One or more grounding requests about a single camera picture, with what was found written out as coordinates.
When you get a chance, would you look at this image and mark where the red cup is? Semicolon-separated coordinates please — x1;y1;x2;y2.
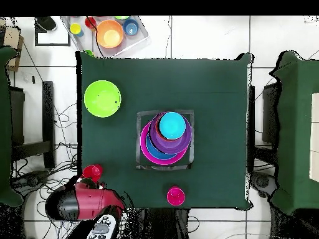
84;16;98;29
82;163;104;184

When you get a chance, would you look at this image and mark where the large pink bowl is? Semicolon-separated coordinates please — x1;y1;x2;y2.
140;120;189;166

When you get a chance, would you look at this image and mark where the large blue bowl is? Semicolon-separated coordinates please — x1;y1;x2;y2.
145;134;180;161

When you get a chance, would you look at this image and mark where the pink cup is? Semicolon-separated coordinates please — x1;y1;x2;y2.
166;185;186;207

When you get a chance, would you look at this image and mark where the purple bowl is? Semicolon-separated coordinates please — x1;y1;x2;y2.
148;111;193;154

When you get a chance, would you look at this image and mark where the small cyan bowl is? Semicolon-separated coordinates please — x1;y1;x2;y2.
158;111;187;140

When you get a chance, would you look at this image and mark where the black floor device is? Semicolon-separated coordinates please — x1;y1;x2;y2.
13;170;50;190
250;171;277;199

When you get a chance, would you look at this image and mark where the large green bowl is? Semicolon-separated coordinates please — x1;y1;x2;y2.
83;80;122;118

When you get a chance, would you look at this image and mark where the green covered side table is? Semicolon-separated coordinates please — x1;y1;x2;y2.
0;46;24;207
270;50;319;216

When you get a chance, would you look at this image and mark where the dark green table cloth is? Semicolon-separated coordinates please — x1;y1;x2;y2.
75;50;255;210

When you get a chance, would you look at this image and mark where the clear plastic tray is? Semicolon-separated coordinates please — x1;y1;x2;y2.
60;16;150;59

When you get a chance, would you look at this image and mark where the large orange bowl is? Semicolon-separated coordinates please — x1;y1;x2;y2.
96;19;125;49

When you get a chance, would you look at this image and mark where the yellow cup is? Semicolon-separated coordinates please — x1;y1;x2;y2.
69;22;85;38

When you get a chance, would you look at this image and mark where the brown cardboard box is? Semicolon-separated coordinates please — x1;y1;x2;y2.
3;24;24;73

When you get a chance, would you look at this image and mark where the blue cup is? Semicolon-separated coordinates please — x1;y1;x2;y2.
123;18;140;36

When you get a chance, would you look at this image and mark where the person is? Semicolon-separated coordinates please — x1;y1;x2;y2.
34;16;58;32

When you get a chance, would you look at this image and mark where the beige box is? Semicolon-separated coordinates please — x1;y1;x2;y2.
308;92;319;182

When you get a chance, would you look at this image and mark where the tangle of floor cables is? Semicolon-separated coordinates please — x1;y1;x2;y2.
11;103;200;239

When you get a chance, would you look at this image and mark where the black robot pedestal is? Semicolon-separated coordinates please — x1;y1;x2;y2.
130;208;190;239

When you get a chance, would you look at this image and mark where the black table leg frame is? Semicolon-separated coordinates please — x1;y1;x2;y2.
9;80;56;170
249;82;281;175

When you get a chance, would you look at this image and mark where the black cable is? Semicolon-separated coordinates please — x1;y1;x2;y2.
85;16;104;59

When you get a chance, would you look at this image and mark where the black floor tape frame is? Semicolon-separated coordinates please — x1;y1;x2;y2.
34;23;71;47

